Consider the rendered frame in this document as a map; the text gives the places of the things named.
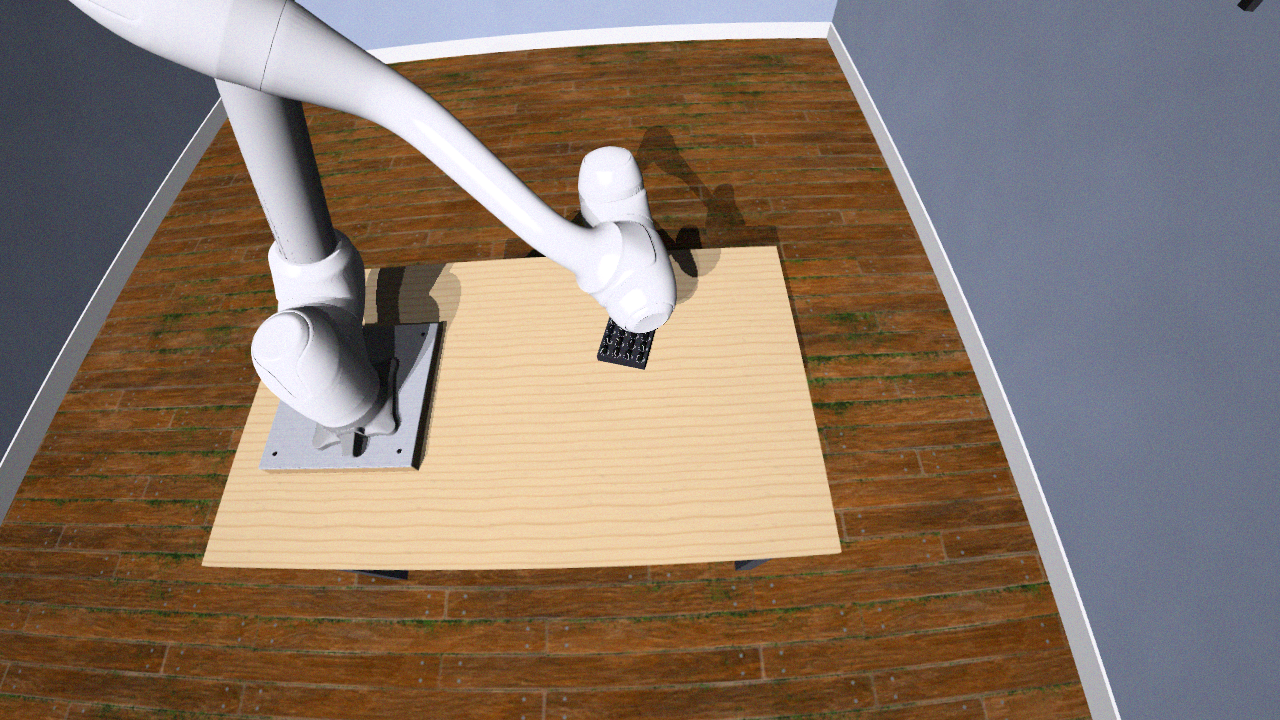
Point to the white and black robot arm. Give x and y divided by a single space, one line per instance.
318 364

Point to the black knob box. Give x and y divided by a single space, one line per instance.
632 349

